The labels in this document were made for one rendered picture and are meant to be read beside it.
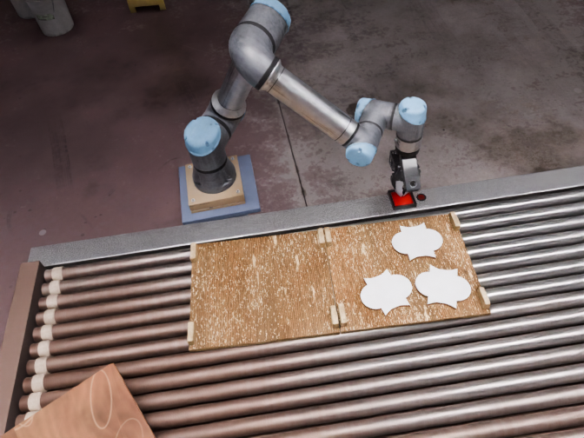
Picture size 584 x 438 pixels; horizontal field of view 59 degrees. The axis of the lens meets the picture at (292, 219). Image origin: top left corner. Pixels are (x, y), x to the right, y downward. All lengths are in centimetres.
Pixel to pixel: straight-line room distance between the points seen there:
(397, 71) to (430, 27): 61
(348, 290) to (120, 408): 66
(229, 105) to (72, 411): 96
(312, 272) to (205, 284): 32
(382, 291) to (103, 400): 77
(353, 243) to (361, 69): 236
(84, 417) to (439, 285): 96
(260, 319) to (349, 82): 248
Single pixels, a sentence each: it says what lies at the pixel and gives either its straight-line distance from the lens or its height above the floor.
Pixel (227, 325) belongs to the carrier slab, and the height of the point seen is 94.
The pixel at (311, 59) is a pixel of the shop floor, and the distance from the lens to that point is 390.
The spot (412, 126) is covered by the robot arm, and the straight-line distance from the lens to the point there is 146.
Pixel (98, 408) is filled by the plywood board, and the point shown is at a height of 104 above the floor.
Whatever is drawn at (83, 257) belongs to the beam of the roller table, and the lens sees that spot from 175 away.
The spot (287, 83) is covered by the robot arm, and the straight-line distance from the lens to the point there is 134.
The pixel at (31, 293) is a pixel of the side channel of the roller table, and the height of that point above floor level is 95.
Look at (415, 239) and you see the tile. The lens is 158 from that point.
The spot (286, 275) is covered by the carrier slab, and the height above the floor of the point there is 94.
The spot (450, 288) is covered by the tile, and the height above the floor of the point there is 95.
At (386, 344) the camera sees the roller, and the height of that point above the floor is 92.
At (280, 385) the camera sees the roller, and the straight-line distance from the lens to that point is 139.
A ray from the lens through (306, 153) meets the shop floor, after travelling 316.
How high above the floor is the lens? 222
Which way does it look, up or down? 52 degrees down
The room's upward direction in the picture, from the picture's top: 6 degrees counter-clockwise
